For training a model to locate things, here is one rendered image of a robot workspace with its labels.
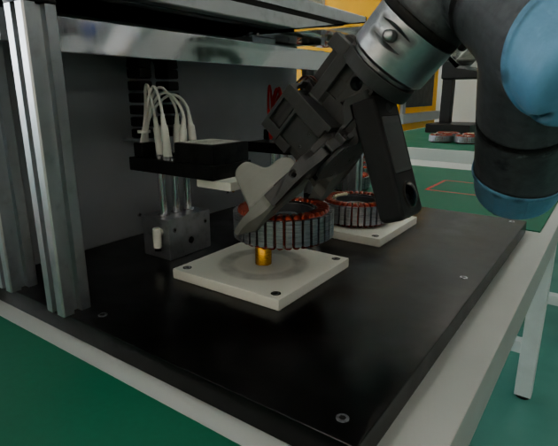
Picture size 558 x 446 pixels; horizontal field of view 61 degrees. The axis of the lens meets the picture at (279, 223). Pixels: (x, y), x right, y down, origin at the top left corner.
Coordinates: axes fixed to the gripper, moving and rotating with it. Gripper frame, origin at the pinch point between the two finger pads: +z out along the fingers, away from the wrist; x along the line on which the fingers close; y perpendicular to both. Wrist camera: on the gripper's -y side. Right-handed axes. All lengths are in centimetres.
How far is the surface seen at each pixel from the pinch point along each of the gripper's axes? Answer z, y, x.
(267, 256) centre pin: 4.1, -1.6, 0.3
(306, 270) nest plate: 2.0, -5.8, -1.0
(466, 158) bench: 21, 5, -157
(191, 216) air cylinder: 10.6, 9.8, -0.5
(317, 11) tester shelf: -11.9, 26.6, -28.3
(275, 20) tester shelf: -9.9, 25.0, -16.7
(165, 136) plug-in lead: 2.9, 17.1, 2.7
